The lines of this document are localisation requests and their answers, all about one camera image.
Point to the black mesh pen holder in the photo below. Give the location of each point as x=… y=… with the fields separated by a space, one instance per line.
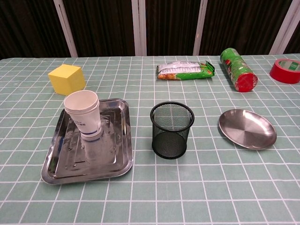
x=168 y=143

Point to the white paper cup stack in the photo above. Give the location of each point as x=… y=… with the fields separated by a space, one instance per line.
x=86 y=122

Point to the green snack packet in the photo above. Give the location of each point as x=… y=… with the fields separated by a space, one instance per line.
x=187 y=72

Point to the rectangular steel tray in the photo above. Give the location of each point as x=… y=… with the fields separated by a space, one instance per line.
x=105 y=164

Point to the green checked tablecloth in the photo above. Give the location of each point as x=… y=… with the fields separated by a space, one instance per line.
x=164 y=187

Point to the yellow cube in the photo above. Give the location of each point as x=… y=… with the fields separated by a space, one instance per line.
x=66 y=79

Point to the green chips can red lid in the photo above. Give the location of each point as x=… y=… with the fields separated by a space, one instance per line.
x=236 y=68

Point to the round steel plate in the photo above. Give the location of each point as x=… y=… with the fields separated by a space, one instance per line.
x=248 y=131

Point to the red tape roll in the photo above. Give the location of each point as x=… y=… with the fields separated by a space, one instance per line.
x=279 y=75

